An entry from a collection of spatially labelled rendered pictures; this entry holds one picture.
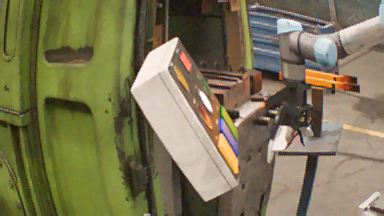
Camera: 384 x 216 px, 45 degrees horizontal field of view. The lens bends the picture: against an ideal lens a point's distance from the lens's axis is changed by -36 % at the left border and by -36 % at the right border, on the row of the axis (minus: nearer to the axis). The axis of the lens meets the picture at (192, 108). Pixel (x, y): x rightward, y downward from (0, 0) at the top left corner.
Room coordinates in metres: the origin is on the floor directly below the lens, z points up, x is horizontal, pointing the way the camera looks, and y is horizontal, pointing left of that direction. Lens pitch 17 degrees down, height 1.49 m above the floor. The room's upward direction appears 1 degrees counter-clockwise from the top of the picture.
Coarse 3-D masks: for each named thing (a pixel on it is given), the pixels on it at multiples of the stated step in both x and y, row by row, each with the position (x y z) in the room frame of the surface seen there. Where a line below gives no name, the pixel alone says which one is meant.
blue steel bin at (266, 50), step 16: (256, 16) 5.88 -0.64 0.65; (272, 16) 5.78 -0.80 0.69; (288, 16) 6.43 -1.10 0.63; (304, 16) 6.29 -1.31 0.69; (256, 32) 5.89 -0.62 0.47; (272, 32) 5.79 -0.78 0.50; (320, 32) 5.43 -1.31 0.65; (256, 48) 5.90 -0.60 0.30; (272, 48) 5.80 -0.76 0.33; (256, 64) 5.89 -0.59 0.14; (272, 64) 5.80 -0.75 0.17; (336, 64) 6.03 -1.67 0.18
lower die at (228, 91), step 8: (216, 72) 2.02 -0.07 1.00; (224, 72) 2.05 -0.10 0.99; (232, 72) 2.05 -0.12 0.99; (208, 80) 1.96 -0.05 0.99; (216, 80) 1.96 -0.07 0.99; (224, 80) 1.96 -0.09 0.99; (232, 80) 1.95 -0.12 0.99; (248, 80) 2.02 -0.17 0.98; (216, 88) 1.91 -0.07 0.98; (224, 88) 1.90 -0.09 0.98; (232, 88) 1.91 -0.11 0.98; (240, 88) 1.96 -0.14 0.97; (248, 88) 2.02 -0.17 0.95; (216, 96) 1.86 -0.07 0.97; (224, 96) 1.86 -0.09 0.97; (232, 96) 1.91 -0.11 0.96; (240, 96) 1.96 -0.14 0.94; (248, 96) 2.02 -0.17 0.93; (224, 104) 1.86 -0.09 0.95; (232, 104) 1.91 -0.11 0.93; (240, 104) 1.96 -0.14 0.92
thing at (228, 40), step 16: (240, 0) 2.39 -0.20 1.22; (176, 16) 2.32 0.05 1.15; (192, 16) 2.29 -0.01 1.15; (208, 16) 2.26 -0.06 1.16; (224, 16) 2.24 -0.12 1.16; (240, 16) 2.36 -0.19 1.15; (176, 32) 2.32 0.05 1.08; (192, 32) 2.29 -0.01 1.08; (208, 32) 2.26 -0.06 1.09; (224, 32) 2.23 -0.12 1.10; (240, 32) 2.35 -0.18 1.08; (192, 48) 2.29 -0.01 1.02; (208, 48) 2.26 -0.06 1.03; (224, 48) 2.23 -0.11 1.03; (240, 48) 2.33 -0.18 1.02; (208, 64) 2.27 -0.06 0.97; (224, 64) 2.24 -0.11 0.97; (240, 64) 2.32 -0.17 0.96
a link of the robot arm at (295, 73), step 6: (282, 66) 1.43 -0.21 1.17; (288, 66) 1.41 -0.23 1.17; (294, 66) 1.40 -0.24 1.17; (300, 66) 1.41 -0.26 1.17; (282, 72) 1.43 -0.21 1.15; (288, 72) 1.41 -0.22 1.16; (294, 72) 1.40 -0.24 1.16; (300, 72) 1.41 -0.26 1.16; (288, 78) 1.41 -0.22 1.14; (294, 78) 1.40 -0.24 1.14; (300, 78) 1.41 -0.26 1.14
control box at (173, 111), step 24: (168, 48) 1.46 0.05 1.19; (144, 72) 1.33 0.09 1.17; (168, 72) 1.24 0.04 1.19; (192, 72) 1.47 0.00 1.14; (144, 96) 1.24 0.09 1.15; (168, 96) 1.24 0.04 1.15; (192, 96) 1.31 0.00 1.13; (168, 120) 1.24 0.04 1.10; (192, 120) 1.23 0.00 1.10; (216, 120) 1.40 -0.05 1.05; (168, 144) 1.24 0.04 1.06; (192, 144) 1.23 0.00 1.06; (216, 144) 1.26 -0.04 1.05; (192, 168) 1.23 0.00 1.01; (216, 168) 1.23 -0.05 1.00; (216, 192) 1.23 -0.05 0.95
